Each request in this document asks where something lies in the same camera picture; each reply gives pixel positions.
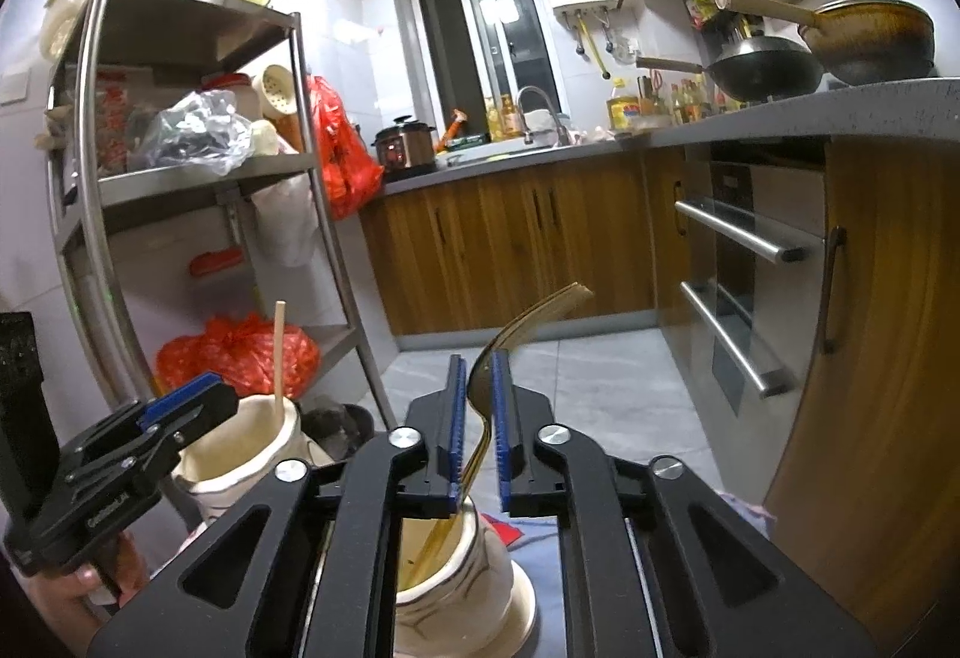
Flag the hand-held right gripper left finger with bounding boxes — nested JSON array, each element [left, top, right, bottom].
[[86, 354, 470, 658]]

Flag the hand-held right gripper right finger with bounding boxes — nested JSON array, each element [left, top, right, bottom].
[[493, 350, 880, 658]]

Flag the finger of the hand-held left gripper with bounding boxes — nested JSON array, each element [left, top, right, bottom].
[[139, 373, 223, 430], [64, 388, 241, 488]]

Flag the white ceramic utensil holder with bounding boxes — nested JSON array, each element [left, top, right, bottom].
[[171, 392, 539, 658]]

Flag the person's left hand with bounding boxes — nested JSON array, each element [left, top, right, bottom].
[[30, 530, 155, 636]]

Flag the red plastic bag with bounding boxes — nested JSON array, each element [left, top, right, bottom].
[[307, 74, 385, 220], [154, 313, 322, 404]]

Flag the wooden chopstick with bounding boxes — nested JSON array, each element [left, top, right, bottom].
[[271, 300, 288, 415]]

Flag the black bin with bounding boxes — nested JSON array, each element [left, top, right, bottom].
[[304, 403, 376, 465]]

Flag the red lidded plastic container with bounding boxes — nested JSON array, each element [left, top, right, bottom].
[[187, 248, 245, 277]]

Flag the blue printed blanket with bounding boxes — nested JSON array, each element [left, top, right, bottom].
[[480, 493, 773, 658]]

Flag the wooden kitchen base cabinets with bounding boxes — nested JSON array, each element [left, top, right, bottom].
[[358, 137, 960, 658]]

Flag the white plastic bag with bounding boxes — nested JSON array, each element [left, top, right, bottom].
[[251, 174, 320, 268]]

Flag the clear plastic bag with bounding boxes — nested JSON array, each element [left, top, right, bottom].
[[139, 90, 256, 175]]

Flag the red printed packet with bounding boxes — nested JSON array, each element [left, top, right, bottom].
[[94, 69, 151, 175]]

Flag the electric pressure cooker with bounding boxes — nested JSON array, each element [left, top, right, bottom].
[[373, 114, 438, 178]]

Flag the steel kitchen faucet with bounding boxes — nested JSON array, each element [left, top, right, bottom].
[[516, 86, 572, 148]]

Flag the small yellow oil bottle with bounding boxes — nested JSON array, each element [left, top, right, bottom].
[[484, 94, 526, 140]]

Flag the cream plastic colander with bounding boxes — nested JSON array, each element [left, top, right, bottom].
[[259, 64, 301, 119]]

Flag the large yellow oil bottle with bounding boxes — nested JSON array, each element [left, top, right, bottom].
[[606, 78, 641, 132]]

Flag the built-in steel oven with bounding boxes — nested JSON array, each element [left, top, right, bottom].
[[673, 140, 830, 417]]

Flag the steel shelf rack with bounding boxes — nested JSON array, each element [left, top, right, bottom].
[[45, 0, 398, 434]]

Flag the row of condiment bottles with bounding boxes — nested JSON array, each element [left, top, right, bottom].
[[667, 74, 732, 125]]

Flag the white plastic basin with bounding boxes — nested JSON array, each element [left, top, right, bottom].
[[41, 0, 102, 63]]

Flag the kitchen window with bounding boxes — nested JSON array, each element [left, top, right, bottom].
[[405, 0, 565, 130]]

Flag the black wok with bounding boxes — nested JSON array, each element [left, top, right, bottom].
[[636, 33, 826, 103]]

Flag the yellow gas hose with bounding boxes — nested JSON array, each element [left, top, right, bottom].
[[576, 11, 612, 80]]

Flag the brown pot with wooden handle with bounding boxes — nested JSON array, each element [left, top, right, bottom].
[[721, 0, 938, 87]]

